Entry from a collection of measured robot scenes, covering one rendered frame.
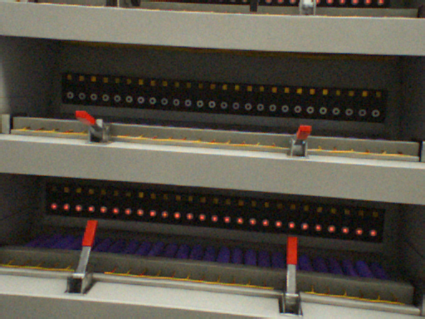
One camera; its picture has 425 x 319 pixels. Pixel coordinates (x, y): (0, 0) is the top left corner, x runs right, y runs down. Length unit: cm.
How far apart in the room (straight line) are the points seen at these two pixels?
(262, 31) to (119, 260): 37
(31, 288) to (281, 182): 34
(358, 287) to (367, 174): 15
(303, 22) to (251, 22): 7
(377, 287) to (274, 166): 21
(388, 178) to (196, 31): 31
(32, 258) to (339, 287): 42
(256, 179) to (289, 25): 21
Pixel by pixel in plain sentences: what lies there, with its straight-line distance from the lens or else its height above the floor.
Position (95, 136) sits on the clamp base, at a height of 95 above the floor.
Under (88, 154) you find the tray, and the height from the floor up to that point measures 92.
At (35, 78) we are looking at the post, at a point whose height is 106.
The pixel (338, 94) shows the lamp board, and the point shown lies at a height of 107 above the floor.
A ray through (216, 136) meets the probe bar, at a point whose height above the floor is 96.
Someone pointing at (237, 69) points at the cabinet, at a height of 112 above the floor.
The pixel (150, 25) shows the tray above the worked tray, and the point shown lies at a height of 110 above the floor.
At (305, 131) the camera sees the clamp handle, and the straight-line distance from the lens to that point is 53.
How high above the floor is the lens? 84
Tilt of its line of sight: 9 degrees up
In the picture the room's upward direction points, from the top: 5 degrees clockwise
